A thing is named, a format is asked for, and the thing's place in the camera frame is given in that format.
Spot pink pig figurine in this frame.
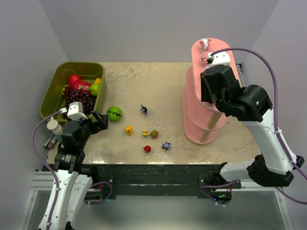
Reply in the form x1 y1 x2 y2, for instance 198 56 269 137
201 53 208 67

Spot yellow duck figurine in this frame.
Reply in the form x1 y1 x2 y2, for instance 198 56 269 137
125 126 133 136

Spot red white figurine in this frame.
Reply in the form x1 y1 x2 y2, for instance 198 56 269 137
199 38 211 53

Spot yellow minion figurine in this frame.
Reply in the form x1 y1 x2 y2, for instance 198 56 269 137
142 130 148 138

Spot brown figurine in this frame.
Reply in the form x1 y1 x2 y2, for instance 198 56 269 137
150 130 159 139

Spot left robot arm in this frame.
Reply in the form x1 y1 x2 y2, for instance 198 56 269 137
38 110 108 230

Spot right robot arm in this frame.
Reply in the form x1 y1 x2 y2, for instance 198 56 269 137
200 64 304 187

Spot pink tiered shelf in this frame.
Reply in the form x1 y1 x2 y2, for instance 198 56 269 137
182 38 229 145

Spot green watermelon ball toy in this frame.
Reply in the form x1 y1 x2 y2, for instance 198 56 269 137
107 106 122 122

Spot green apple toy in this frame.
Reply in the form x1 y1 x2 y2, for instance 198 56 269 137
89 83 100 97

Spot beige suction hook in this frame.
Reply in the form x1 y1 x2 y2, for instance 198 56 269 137
47 117 63 136

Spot dark grape bunch toy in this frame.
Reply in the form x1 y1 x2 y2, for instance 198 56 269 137
62 85 96 115

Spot yellow pepper toy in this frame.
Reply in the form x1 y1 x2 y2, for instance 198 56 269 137
94 78 102 85

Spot green plastic bin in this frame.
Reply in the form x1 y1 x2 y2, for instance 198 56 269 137
39 61 107 118

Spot purple black-eared figurine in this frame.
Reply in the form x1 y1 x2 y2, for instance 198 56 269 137
140 105 148 115

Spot red dragon fruit toy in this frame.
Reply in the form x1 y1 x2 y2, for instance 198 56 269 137
68 74 91 92

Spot purple star figurine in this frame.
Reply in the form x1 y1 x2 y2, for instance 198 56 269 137
162 142 171 150

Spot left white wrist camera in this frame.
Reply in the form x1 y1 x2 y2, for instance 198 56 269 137
67 102 88 121

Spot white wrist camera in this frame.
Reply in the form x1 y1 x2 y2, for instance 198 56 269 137
206 51 231 67
67 102 88 121

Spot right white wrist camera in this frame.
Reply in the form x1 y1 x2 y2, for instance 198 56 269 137
206 51 231 67

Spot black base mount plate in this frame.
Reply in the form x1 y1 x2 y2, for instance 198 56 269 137
82 164 227 199

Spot aluminium frame rail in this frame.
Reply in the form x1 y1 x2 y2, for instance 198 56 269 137
30 172 277 192

